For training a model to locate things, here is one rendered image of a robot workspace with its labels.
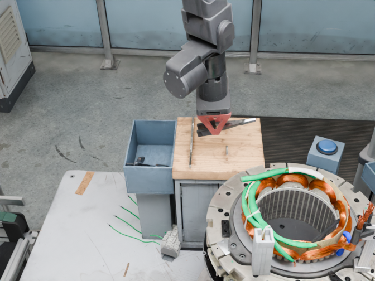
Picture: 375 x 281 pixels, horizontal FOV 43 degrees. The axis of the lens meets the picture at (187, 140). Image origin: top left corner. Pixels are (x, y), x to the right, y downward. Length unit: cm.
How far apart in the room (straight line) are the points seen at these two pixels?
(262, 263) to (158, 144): 52
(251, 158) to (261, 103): 197
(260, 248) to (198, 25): 38
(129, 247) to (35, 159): 159
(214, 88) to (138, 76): 240
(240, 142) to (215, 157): 8
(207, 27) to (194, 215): 50
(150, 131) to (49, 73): 233
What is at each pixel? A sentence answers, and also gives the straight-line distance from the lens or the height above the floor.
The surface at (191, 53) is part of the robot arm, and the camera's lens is 84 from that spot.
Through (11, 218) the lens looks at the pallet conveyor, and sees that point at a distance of 144.
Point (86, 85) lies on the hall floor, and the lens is 327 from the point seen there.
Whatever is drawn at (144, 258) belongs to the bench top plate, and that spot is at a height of 78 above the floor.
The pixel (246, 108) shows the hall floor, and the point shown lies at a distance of 297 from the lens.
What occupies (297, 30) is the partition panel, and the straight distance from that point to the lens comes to 321.
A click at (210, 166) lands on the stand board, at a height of 107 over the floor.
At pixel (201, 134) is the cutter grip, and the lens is 100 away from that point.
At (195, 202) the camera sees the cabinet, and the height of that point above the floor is 95.
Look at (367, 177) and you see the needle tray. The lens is 110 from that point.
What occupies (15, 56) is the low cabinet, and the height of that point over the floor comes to 26.
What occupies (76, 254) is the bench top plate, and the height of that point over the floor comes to 78.
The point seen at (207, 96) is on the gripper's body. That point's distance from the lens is 92.
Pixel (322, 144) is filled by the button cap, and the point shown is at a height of 104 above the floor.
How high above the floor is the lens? 178
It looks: 41 degrees down
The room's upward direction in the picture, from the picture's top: 2 degrees counter-clockwise
